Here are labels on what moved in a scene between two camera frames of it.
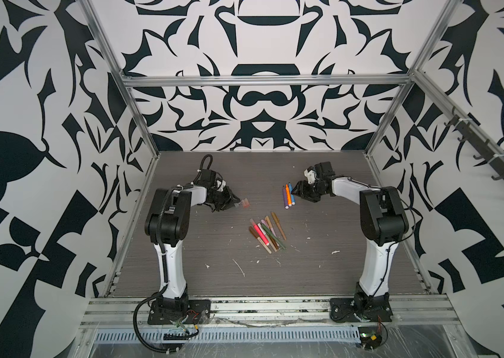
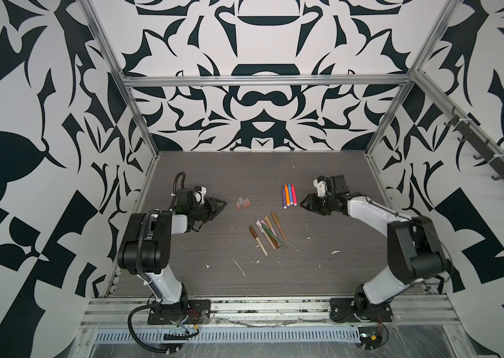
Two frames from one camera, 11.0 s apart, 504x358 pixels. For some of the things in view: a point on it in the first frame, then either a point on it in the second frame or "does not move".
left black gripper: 230,200 to 213,208
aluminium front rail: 267,314 does not move
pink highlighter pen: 259,232 to 294,195
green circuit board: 370,336 does not move
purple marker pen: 286,205 does not move
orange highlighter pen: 288,195 does not move
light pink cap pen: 273,245 does not move
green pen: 271,235 does not move
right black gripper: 302,191 to 311,203
